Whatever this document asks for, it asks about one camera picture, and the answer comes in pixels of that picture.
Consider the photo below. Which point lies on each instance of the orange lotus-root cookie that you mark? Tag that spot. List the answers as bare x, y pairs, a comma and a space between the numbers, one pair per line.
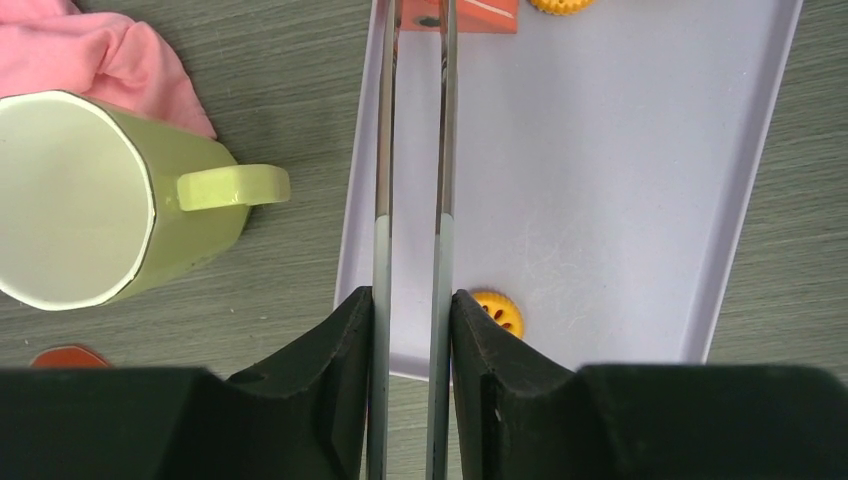
502, 310

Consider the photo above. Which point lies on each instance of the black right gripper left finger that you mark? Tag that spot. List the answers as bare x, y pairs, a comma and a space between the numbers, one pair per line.
297, 414

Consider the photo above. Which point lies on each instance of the pink cloth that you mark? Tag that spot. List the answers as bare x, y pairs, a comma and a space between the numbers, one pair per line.
52, 45

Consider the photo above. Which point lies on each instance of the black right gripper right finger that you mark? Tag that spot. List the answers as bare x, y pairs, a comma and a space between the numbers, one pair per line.
522, 416

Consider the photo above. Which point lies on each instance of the small orange round cookie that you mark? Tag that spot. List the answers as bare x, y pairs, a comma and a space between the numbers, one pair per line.
561, 7

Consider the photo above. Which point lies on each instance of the red round coaster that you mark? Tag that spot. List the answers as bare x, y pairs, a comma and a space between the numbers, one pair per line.
69, 356

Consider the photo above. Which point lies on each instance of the metal serving tongs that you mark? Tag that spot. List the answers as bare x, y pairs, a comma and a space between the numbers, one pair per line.
440, 344

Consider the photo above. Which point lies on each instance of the lavender serving tray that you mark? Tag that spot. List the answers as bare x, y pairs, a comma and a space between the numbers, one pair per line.
605, 161

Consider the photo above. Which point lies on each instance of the green mug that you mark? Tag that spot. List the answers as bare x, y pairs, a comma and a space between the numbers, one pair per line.
98, 204

